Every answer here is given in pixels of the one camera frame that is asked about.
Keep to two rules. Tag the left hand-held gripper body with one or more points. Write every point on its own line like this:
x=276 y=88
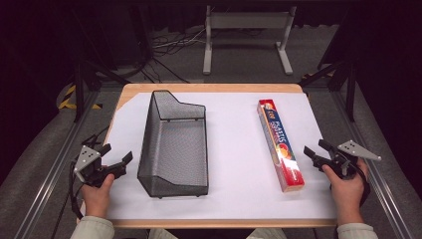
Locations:
x=87 y=159

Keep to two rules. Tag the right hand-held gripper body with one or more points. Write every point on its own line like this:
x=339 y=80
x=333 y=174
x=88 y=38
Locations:
x=345 y=162

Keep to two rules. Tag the long red plastic wrap box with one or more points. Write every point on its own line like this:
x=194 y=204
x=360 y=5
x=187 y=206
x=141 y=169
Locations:
x=280 y=146

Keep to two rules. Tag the person's right hand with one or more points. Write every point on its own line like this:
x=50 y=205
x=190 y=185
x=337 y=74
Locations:
x=348 y=195

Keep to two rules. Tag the person's left hand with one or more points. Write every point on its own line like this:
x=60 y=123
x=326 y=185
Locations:
x=96 y=199

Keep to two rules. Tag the black tripod stand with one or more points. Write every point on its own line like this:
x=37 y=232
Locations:
x=350 y=89
x=79 y=86

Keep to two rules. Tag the yellow black hazard tape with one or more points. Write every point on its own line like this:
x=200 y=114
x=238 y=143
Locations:
x=68 y=99

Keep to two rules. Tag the white paper sheet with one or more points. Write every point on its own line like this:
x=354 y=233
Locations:
x=232 y=166

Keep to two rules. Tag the white metal stand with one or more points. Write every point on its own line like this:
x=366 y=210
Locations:
x=247 y=20

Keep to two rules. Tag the aluminium rail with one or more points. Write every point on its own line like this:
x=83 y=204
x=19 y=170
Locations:
x=53 y=172
x=375 y=172

